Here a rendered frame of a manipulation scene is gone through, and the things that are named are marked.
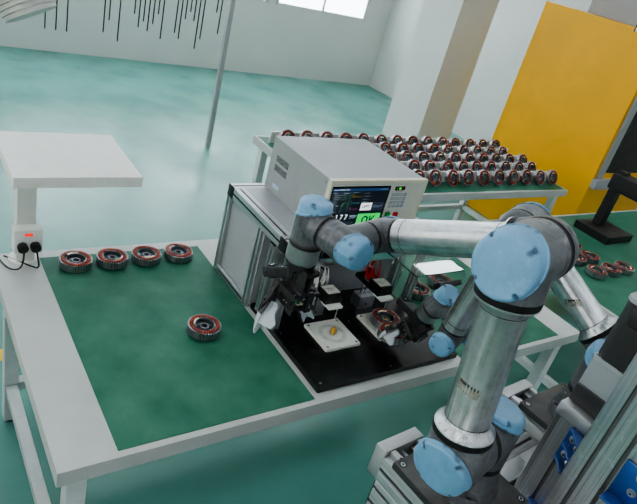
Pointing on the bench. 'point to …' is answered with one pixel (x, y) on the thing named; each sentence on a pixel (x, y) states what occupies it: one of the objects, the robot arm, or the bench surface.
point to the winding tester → (341, 172)
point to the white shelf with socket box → (55, 177)
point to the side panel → (237, 250)
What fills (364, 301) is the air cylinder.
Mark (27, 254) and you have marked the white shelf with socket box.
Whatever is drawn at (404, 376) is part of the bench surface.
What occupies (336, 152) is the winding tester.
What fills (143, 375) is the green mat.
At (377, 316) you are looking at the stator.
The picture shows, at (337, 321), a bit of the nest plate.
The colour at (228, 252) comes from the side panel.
